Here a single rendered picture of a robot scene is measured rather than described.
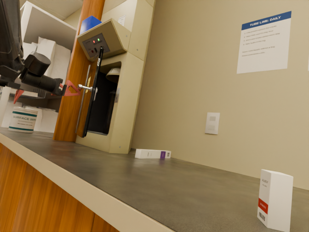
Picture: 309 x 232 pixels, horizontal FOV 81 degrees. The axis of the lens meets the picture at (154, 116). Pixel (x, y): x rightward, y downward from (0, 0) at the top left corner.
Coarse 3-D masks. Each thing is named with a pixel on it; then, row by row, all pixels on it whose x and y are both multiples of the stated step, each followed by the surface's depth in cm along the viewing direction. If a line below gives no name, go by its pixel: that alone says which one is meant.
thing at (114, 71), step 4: (112, 68) 96; (116, 68) 94; (120, 68) 94; (112, 72) 93; (116, 72) 92; (108, 76) 100; (112, 76) 104; (116, 76) 106; (112, 80) 105; (116, 80) 106
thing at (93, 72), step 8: (96, 56) 84; (96, 64) 78; (96, 72) 76; (88, 96) 81; (88, 104) 75; (80, 112) 97; (88, 112) 74; (80, 120) 90; (80, 128) 83; (80, 136) 77
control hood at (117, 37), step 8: (104, 24) 81; (112, 24) 78; (120, 24) 81; (88, 32) 90; (96, 32) 87; (104, 32) 84; (112, 32) 81; (120, 32) 81; (128, 32) 84; (80, 40) 97; (112, 40) 84; (120, 40) 81; (128, 40) 85; (112, 48) 87; (120, 48) 84; (88, 56) 101; (104, 56) 94
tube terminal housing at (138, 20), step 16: (128, 0) 93; (144, 0) 91; (112, 16) 100; (128, 16) 90; (144, 16) 92; (144, 32) 92; (128, 48) 85; (144, 48) 93; (112, 64) 93; (128, 64) 85; (144, 64) 106; (128, 80) 86; (128, 96) 86; (128, 112) 86; (112, 128) 81; (128, 128) 87; (80, 144) 96; (96, 144) 87; (112, 144) 80; (128, 144) 87
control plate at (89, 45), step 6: (96, 36) 88; (102, 36) 86; (84, 42) 96; (90, 42) 94; (96, 42) 91; (102, 42) 88; (90, 48) 96; (96, 48) 94; (108, 48) 88; (90, 54) 99
